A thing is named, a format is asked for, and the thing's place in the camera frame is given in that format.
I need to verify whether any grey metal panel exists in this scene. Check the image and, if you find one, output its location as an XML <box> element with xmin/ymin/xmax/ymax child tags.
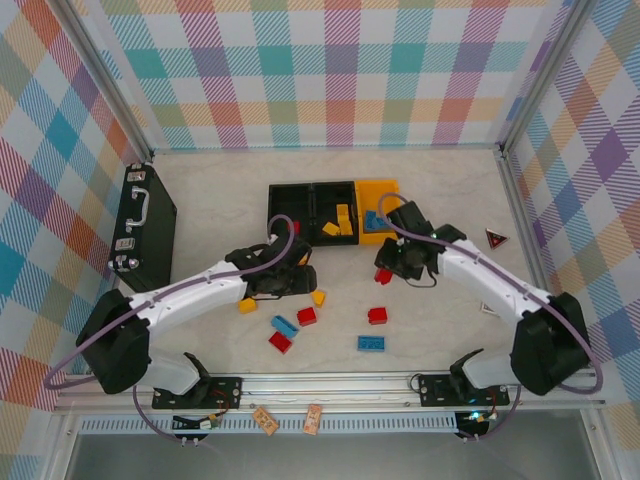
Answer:
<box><xmin>64</xmin><ymin>430</ymin><xmax>601</xmax><ymax>480</ymax></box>

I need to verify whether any yellow plastic container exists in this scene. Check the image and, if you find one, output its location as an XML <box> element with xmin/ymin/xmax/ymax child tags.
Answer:
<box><xmin>354</xmin><ymin>178</ymin><xmax>401</xmax><ymax>247</ymax></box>

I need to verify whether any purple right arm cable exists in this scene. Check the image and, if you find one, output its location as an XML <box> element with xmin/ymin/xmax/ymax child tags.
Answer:
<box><xmin>377</xmin><ymin>192</ymin><xmax>604</xmax><ymax>444</ymax></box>

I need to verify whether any slotted grey cable duct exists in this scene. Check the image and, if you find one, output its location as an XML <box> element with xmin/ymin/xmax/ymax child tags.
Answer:
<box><xmin>79</xmin><ymin>412</ymin><xmax>459</xmax><ymax>435</ymax></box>

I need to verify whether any orange paper tag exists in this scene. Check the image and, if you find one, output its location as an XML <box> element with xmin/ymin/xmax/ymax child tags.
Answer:
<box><xmin>303</xmin><ymin>403</ymin><xmax>324</xmax><ymax>435</ymax></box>
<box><xmin>252</xmin><ymin>405</ymin><xmax>279</xmax><ymax>435</ymax></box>

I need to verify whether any aluminium frame post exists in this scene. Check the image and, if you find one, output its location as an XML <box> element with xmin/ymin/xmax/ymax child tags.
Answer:
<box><xmin>58</xmin><ymin>0</ymin><xmax>157</xmax><ymax>162</ymax></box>
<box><xmin>497</xmin><ymin>0</ymin><xmax>599</xmax><ymax>157</ymax></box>

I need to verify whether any black power connector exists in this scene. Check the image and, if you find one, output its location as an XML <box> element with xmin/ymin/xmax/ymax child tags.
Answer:
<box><xmin>172</xmin><ymin>413</ymin><xmax>222</xmax><ymax>432</ymax></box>
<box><xmin>457</xmin><ymin>409</ymin><xmax>494</xmax><ymax>429</ymax></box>

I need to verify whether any black plastic container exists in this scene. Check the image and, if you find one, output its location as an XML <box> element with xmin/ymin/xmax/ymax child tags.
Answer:
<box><xmin>310</xmin><ymin>182</ymin><xmax>360</xmax><ymax>247</ymax></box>
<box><xmin>268</xmin><ymin>183</ymin><xmax>315</xmax><ymax>247</ymax></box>

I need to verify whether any aluminium mounting rail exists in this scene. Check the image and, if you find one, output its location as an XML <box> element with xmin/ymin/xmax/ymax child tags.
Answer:
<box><xmin>49</xmin><ymin>367</ymin><xmax>604</xmax><ymax>415</ymax></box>

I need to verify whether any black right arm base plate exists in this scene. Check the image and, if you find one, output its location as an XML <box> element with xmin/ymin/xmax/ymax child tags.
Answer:
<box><xmin>417</xmin><ymin>372</ymin><xmax>511</xmax><ymax>407</ymax></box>

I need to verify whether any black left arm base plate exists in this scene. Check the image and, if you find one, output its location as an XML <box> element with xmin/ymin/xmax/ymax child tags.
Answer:
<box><xmin>152</xmin><ymin>375</ymin><xmax>244</xmax><ymax>411</ymax></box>

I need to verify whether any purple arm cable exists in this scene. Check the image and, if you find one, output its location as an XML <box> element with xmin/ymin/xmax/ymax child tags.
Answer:
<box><xmin>377</xmin><ymin>192</ymin><xmax>604</xmax><ymax>444</ymax></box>
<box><xmin>43</xmin><ymin>214</ymin><xmax>296</xmax><ymax>446</ymax></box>

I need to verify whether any black briefcase with metal handle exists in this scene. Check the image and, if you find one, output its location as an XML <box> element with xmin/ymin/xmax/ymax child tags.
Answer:
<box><xmin>107</xmin><ymin>160</ymin><xmax>179</xmax><ymax>302</ymax></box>

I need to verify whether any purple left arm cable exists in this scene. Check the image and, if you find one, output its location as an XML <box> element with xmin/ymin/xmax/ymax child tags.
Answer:
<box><xmin>43</xmin><ymin>214</ymin><xmax>296</xmax><ymax>446</ymax></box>

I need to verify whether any aluminium side rail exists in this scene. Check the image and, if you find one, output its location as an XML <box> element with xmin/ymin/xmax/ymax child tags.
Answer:
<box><xmin>492</xmin><ymin>143</ymin><xmax>572</xmax><ymax>370</ymax></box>

